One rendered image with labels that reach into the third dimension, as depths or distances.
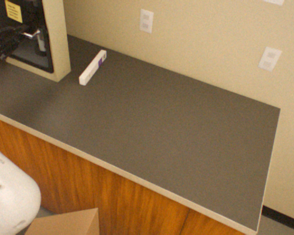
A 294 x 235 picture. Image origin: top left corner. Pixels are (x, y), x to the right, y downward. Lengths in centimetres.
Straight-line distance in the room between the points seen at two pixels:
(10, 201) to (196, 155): 79
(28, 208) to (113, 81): 97
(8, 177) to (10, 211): 7
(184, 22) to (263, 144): 68
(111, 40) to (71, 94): 47
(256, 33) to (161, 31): 46
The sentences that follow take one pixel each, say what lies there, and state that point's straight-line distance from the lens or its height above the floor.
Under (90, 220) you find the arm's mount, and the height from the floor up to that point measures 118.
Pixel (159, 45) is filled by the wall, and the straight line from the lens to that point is 161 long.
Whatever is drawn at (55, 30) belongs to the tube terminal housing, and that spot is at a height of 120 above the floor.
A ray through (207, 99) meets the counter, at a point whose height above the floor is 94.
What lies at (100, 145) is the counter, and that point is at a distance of 121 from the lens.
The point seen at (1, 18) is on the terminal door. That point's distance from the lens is 152.
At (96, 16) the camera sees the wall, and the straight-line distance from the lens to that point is 174.
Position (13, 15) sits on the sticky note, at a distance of 145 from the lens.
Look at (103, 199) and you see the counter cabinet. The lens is 149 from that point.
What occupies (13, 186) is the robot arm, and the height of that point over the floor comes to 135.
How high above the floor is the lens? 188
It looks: 45 degrees down
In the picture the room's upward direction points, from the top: 8 degrees clockwise
